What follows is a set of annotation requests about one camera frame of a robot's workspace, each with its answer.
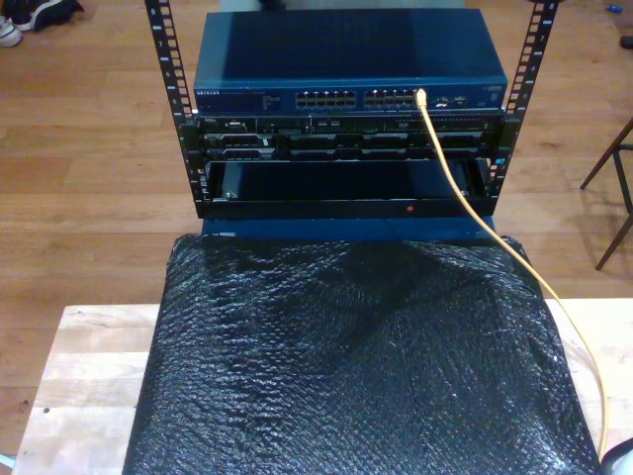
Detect black rack shelf tray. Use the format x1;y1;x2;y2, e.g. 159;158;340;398
196;158;496;222

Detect dark brown wooden chair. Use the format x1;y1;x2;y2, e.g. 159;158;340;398
581;116;633;272

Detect yellow network cable clear plug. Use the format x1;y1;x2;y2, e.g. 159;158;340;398
413;88;609;457

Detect black perforated rack frame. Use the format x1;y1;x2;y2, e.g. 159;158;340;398
143;0;563;222

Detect black server chassis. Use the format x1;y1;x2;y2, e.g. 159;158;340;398
180;112;515;164

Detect black bubble wrap mat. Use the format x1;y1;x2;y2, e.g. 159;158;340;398
122;235;603;475

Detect blue network switch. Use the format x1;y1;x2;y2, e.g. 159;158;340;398
192;8;509;116

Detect dark sneaker white sole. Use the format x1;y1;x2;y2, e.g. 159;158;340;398
9;0;85;34

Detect blue metal base panel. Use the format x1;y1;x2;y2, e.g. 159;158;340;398
201;217;498;243

